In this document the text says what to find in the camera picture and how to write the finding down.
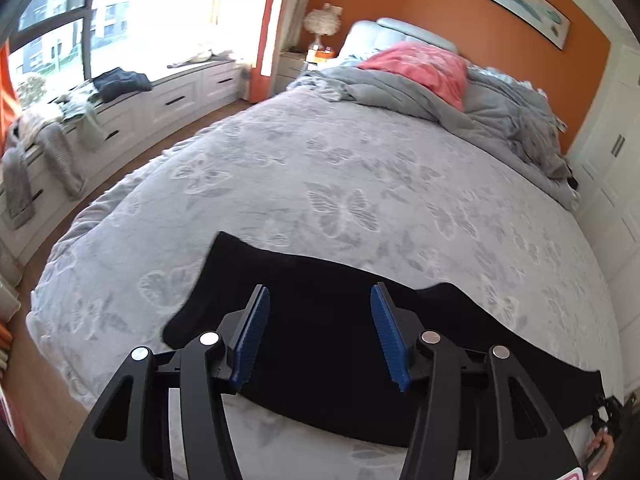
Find white nightstand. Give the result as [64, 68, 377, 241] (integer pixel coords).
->
[276, 49, 341, 93]

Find grey duvet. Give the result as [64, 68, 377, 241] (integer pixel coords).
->
[295, 52, 581, 211]

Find dark blue garment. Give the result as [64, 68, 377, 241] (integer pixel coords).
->
[92, 67, 152, 102]

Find white window seat cabinet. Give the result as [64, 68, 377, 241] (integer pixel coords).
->
[0, 57, 246, 281]

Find white cloth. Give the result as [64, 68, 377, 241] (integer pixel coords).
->
[167, 42, 236, 68]

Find pink pillow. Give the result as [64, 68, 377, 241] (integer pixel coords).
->
[357, 42, 469, 111]

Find light blue bed headboard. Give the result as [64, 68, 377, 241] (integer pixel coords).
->
[340, 17, 458, 58]

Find orange curtain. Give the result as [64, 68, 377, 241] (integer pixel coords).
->
[247, 0, 292, 103]
[0, 42, 23, 153]

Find grey knit garment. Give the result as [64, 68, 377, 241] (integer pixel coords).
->
[2, 124, 87, 231]

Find black framed window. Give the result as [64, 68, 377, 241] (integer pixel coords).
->
[0, 0, 281, 88]

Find white table lamp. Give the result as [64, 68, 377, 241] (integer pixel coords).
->
[304, 4, 343, 51]

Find light green garment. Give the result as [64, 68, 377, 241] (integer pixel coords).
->
[57, 82, 108, 151]

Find person's right hand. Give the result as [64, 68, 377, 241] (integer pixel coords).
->
[584, 430, 615, 478]

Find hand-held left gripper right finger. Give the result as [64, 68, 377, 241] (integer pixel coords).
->
[369, 282, 584, 480]

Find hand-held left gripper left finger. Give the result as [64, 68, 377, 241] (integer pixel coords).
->
[59, 284, 271, 480]

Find cream knit garment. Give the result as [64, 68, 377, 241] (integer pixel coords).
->
[12, 104, 65, 148]

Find black pants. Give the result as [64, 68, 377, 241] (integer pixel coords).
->
[161, 231, 602, 448]

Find white wardrobe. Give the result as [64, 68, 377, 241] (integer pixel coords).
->
[567, 42, 640, 311]

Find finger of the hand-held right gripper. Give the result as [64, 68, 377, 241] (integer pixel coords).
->
[591, 394, 626, 435]

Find grey butterfly bed blanket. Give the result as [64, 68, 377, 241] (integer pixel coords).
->
[30, 82, 626, 480]

